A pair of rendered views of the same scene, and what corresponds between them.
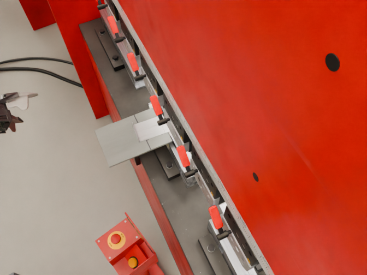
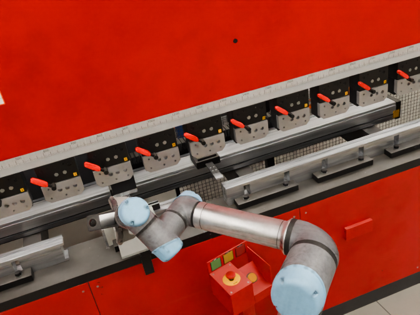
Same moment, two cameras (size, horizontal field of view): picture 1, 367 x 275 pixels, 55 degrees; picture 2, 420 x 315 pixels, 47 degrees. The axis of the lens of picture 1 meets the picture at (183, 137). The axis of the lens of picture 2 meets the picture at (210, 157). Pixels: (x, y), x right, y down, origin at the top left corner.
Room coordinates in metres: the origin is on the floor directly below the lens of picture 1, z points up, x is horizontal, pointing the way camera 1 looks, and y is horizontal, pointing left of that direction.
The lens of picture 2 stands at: (0.11, 1.66, 2.17)
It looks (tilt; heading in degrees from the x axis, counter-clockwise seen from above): 30 degrees down; 280
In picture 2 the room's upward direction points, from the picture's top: 10 degrees counter-clockwise
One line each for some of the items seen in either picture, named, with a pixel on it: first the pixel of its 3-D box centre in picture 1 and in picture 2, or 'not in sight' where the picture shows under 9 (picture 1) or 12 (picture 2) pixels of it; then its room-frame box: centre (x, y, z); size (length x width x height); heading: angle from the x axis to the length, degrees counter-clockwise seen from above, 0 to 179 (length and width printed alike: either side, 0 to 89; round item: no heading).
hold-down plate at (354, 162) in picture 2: not in sight; (342, 169); (-0.17, -0.30, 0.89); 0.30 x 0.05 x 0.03; 25
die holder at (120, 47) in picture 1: (122, 46); (5, 267); (1.27, 0.30, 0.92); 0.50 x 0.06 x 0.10; 25
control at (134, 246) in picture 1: (126, 249); (240, 277); (0.32, 0.24, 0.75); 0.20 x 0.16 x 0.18; 38
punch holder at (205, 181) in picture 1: (214, 172); (203, 133); (0.43, -0.09, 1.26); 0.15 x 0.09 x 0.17; 25
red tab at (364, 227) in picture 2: not in sight; (358, 229); (-0.23, -0.22, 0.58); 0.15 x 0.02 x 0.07; 25
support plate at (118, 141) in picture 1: (132, 136); (137, 230); (0.71, 0.20, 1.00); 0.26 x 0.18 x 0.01; 115
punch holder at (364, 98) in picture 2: not in sight; (368, 84); (-0.30, -0.42, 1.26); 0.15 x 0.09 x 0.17; 25
